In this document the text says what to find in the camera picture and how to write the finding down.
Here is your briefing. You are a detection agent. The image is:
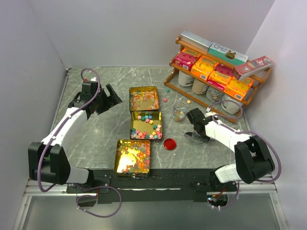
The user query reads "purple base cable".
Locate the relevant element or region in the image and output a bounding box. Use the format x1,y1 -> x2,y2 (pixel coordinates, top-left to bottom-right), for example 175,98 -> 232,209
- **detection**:
76,186 -> 122,218

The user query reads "pink orange sponge box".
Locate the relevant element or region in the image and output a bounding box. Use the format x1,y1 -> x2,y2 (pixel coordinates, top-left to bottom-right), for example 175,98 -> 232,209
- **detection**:
207,64 -> 234,91

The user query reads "white printed cup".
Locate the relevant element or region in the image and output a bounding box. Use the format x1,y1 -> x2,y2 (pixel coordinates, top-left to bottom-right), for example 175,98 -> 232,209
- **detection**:
221,94 -> 243,115

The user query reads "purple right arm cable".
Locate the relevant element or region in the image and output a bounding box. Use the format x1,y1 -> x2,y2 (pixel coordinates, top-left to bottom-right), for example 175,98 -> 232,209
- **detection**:
206,100 -> 283,209

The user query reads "teal cat box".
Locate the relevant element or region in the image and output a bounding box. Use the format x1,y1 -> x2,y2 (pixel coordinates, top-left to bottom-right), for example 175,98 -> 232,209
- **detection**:
208,43 -> 248,66

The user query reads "beige cup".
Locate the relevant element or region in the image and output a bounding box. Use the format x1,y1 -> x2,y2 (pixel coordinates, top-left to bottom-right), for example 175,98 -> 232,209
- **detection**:
192,79 -> 209,95

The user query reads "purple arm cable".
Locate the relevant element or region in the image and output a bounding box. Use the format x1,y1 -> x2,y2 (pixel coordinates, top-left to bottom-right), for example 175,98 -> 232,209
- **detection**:
37,68 -> 101,193
206,100 -> 283,209

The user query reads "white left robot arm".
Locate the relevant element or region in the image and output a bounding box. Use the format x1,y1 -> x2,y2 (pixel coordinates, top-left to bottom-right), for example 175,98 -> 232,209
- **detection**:
28,80 -> 122,193

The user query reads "monkey print cup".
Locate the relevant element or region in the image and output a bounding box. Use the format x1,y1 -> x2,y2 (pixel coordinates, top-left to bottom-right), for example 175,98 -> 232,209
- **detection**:
206,86 -> 224,103

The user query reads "gold tin of gummy candies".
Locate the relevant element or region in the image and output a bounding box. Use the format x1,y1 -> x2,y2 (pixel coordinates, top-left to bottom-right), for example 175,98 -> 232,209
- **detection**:
114,139 -> 151,176

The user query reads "red long box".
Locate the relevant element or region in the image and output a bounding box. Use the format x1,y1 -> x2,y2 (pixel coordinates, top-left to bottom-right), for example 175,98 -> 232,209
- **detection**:
232,56 -> 273,80

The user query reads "orange yellow sponge box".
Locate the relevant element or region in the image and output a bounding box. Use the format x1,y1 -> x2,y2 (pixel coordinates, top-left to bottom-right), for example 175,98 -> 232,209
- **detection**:
224,77 -> 254,101

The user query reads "silver metal scoop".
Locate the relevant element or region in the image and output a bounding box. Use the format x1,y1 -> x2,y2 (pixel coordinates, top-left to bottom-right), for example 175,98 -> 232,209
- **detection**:
184,132 -> 210,144

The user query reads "red jar lid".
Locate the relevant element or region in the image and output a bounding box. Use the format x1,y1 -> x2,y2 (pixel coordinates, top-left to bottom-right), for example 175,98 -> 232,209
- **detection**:
164,138 -> 177,150

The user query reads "gold tin of stick candies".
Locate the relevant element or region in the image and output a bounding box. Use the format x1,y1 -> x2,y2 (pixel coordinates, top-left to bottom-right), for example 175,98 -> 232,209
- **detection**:
129,86 -> 160,112

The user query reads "clear glass jar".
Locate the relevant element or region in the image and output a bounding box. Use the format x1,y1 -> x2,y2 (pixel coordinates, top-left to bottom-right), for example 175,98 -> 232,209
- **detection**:
173,102 -> 187,122

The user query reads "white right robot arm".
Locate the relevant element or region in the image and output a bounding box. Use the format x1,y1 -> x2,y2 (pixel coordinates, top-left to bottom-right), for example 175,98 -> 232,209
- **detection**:
185,108 -> 275,191

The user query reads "gold tin of star candies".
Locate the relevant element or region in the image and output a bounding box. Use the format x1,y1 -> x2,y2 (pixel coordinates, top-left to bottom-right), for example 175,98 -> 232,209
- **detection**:
130,111 -> 163,141

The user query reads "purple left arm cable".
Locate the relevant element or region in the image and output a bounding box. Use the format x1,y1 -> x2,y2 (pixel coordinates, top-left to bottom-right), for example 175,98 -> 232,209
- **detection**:
37,68 -> 101,193

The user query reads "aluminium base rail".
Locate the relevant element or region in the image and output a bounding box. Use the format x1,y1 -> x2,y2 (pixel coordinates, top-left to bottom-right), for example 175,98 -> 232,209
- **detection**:
23,179 -> 72,197

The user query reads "silver long box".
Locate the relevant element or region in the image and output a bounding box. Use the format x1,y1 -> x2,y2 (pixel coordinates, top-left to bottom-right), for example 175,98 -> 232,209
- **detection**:
180,30 -> 213,51

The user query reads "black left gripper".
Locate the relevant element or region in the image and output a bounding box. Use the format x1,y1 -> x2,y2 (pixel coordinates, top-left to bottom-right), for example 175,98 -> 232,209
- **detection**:
93,84 -> 122,115

